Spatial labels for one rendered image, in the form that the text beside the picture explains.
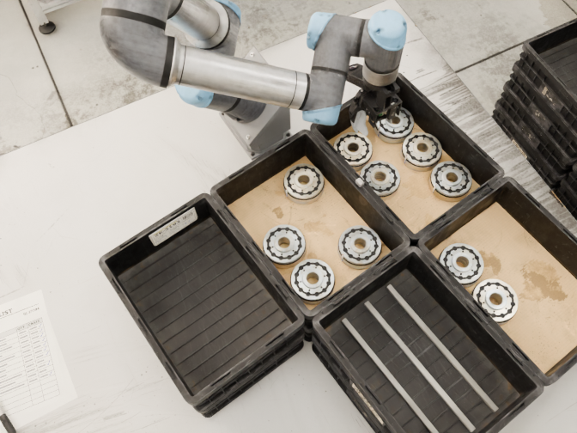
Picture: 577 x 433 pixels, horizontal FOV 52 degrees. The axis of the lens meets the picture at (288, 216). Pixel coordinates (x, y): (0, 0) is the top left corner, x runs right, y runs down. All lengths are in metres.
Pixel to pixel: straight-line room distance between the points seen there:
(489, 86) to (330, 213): 1.56
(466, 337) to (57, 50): 2.39
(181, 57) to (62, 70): 1.95
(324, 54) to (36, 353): 1.01
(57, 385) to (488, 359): 1.02
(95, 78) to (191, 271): 1.68
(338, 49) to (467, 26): 1.94
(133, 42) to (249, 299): 0.64
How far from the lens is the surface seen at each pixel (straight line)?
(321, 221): 1.47
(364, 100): 1.34
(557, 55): 2.40
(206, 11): 1.38
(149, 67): 1.12
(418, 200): 1.52
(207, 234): 1.47
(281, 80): 1.17
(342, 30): 1.21
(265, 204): 1.49
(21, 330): 1.66
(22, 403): 1.61
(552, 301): 1.50
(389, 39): 1.18
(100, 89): 2.91
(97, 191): 1.75
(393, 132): 1.58
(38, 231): 1.76
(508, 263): 1.50
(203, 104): 1.51
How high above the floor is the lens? 2.15
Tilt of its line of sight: 63 degrees down
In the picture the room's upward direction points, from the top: 3 degrees counter-clockwise
